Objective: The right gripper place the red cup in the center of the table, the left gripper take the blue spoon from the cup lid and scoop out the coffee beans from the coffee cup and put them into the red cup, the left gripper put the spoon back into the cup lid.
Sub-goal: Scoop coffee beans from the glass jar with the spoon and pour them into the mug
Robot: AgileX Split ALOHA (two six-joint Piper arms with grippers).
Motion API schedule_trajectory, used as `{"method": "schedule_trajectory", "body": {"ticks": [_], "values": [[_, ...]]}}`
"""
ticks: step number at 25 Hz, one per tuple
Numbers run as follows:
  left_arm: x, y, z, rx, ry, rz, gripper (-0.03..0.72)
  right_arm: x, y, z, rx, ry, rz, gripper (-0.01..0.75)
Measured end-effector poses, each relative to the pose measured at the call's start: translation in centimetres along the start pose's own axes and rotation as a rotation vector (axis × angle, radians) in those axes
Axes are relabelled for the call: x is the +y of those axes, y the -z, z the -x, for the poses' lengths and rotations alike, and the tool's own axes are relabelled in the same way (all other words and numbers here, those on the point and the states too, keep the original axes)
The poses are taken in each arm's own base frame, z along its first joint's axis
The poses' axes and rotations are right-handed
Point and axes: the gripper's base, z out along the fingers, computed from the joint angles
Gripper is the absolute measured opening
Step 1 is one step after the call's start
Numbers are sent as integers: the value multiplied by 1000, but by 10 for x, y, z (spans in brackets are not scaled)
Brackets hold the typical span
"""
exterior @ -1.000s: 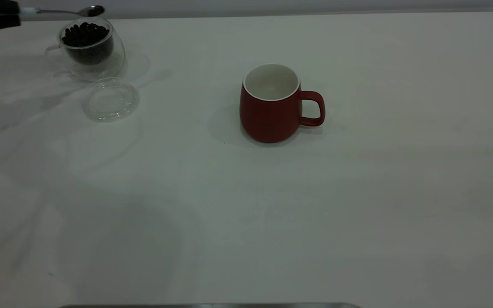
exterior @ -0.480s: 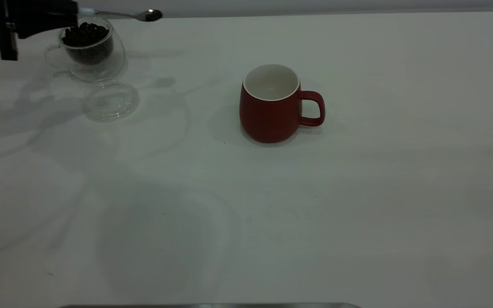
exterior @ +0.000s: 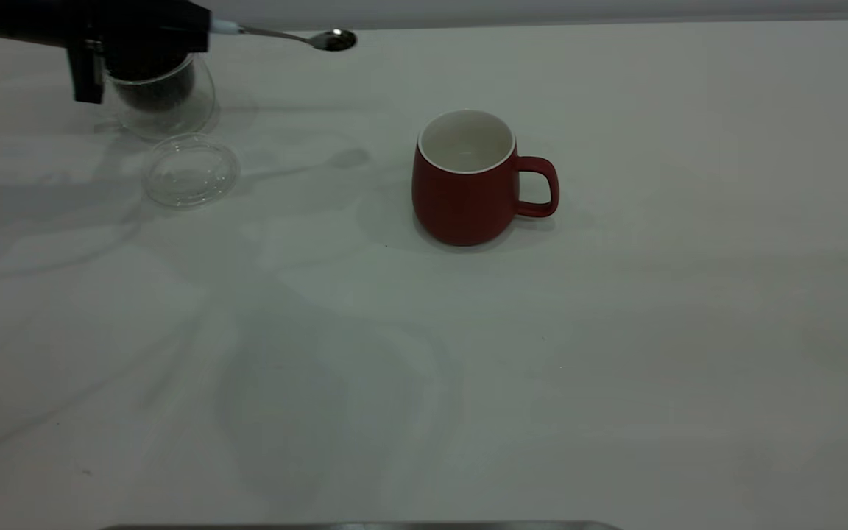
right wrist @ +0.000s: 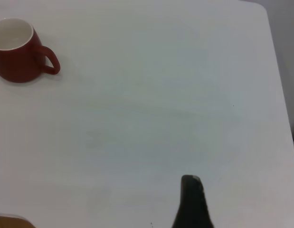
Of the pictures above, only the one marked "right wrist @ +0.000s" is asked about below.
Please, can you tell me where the red ceramic mug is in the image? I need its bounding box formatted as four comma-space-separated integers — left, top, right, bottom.
0, 18, 61, 84

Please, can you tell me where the grey edged flat base plate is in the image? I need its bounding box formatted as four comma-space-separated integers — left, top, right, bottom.
0, 213, 36, 228

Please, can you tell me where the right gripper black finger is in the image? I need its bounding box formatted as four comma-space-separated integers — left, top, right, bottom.
171, 175, 215, 228

